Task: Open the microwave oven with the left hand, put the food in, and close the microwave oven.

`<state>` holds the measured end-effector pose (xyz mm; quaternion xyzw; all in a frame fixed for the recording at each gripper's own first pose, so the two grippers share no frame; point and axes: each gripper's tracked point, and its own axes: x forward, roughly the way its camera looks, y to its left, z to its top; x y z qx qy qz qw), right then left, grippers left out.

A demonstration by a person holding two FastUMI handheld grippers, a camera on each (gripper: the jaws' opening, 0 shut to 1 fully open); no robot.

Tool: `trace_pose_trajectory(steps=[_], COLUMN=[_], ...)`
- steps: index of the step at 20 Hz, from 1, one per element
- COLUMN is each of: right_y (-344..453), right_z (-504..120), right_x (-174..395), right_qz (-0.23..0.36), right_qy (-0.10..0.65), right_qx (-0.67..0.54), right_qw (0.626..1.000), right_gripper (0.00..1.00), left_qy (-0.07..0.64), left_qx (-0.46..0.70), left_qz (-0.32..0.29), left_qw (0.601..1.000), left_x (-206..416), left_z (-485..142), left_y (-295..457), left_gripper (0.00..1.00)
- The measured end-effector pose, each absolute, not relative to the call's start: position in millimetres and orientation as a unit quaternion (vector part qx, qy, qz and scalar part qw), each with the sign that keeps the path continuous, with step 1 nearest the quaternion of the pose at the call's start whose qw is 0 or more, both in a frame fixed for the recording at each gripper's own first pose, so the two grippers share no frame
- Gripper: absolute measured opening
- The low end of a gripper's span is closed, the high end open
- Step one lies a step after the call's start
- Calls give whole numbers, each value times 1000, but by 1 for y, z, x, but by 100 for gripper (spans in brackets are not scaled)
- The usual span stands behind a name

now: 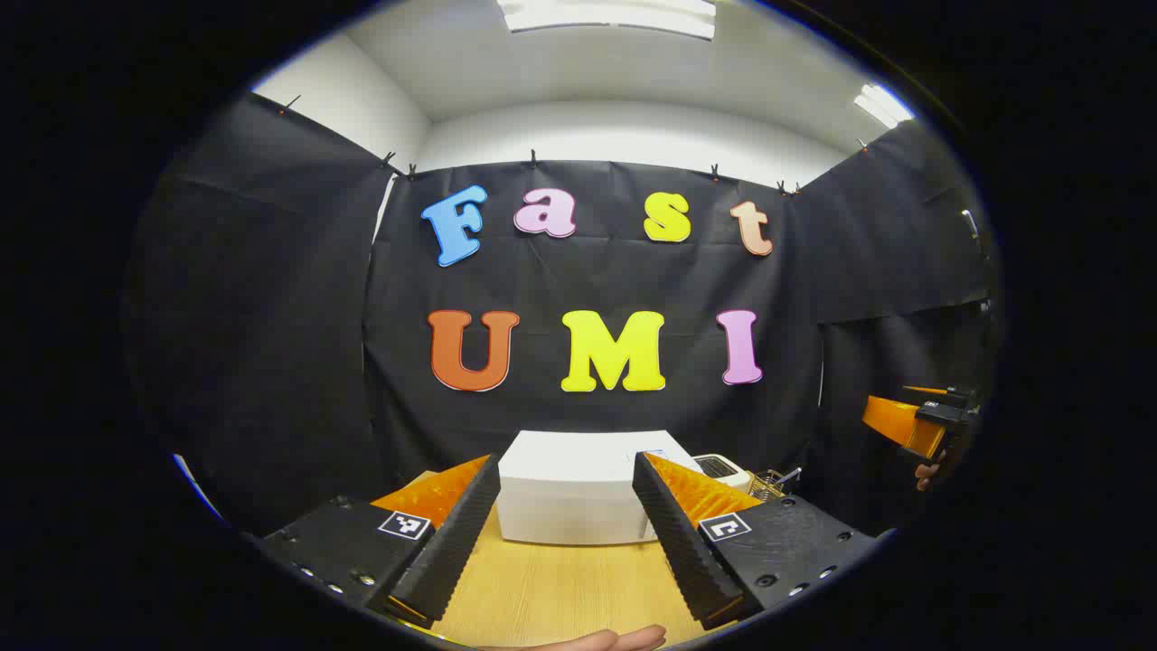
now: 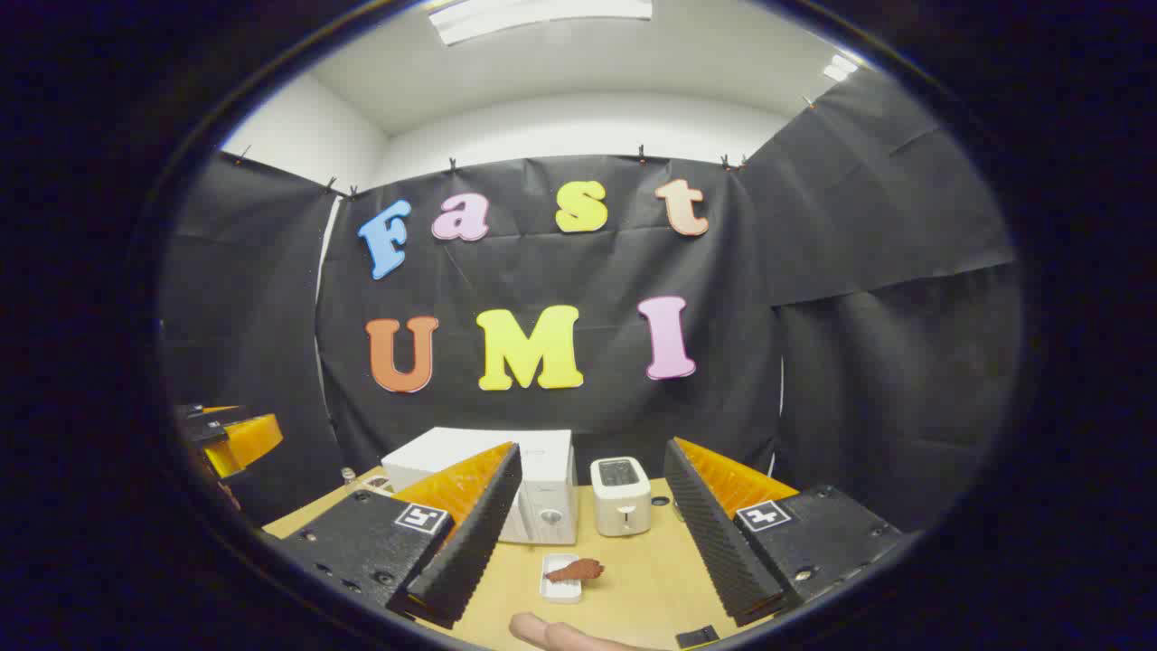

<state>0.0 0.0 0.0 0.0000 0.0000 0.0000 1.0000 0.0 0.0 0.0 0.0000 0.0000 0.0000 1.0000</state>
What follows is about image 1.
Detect ceiling light panel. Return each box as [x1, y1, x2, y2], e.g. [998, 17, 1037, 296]
[495, 0, 718, 41]
[853, 83, 916, 129]

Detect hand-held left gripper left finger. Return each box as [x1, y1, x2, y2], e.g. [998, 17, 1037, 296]
[260, 454, 502, 629]

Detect black backdrop cloth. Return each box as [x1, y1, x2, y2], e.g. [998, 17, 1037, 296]
[127, 90, 995, 543]

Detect white microwave oven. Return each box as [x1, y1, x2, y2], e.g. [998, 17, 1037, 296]
[495, 429, 706, 546]

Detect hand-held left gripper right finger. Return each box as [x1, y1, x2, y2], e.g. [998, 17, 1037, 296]
[631, 450, 880, 631]

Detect wire mesh cutlery holder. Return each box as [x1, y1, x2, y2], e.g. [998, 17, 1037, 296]
[748, 467, 804, 503]

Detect white toaster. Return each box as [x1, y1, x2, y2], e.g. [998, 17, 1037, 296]
[692, 453, 753, 494]

